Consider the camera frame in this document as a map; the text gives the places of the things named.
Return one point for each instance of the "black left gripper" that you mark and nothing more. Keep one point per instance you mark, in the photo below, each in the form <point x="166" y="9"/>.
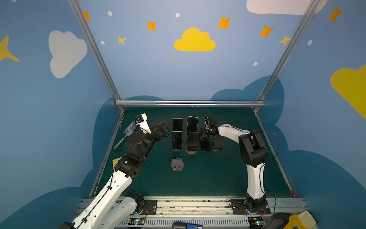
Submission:
<point x="159" y="130"/>

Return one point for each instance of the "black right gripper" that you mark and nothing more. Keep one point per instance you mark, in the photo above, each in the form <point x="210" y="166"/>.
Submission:
<point x="206" y="134"/>

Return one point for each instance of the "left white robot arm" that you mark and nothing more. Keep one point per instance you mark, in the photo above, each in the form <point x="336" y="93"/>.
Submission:
<point x="114" y="183"/>

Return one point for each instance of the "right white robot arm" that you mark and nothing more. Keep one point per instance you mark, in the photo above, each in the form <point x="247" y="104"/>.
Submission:
<point x="254" y="154"/>

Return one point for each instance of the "green phone middle left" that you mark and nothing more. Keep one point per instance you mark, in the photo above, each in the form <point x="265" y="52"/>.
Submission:
<point x="176" y="140"/>

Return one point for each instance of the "dark phone middle right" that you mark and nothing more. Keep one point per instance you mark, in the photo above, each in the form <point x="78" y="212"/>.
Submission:
<point x="192" y="141"/>

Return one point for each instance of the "pink phone back left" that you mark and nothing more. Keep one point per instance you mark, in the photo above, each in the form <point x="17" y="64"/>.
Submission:
<point x="177" y="124"/>

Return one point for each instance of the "wooden round phone stand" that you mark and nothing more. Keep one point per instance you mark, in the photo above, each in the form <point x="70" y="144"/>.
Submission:
<point x="189" y="151"/>

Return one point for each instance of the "grey stand front left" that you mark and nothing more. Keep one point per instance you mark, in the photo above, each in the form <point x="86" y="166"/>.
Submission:
<point x="177" y="165"/>

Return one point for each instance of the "silver metal garden trowel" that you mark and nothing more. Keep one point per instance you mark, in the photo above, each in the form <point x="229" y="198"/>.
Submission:
<point x="127" y="132"/>

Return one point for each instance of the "yellow sponge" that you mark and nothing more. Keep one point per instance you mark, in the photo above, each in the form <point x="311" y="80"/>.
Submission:
<point x="115" y="161"/>

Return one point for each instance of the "blue black tool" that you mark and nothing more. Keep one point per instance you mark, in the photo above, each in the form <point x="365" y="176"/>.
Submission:
<point x="184" y="225"/>

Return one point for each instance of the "yellow cloth bag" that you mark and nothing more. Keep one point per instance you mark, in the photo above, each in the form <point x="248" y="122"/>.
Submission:
<point x="304" y="220"/>

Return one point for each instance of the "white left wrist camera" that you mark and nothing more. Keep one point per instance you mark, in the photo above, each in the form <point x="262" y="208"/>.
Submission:
<point x="141" y="121"/>

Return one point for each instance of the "horizontal aluminium frame bar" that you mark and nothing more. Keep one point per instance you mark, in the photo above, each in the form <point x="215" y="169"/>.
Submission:
<point x="187" y="103"/>

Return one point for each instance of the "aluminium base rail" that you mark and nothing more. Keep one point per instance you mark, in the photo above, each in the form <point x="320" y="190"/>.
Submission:
<point x="162" y="212"/>

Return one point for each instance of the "left aluminium frame post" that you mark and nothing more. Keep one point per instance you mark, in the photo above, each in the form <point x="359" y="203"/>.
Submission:
<point x="79" y="15"/>

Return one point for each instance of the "aluminium frame post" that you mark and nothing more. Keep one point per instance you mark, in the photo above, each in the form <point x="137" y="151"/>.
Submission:
<point x="79" y="15"/>
<point x="296" y="36"/>

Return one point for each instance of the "right aluminium frame post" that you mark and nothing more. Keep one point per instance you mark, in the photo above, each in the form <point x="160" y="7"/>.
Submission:
<point x="296" y="36"/>

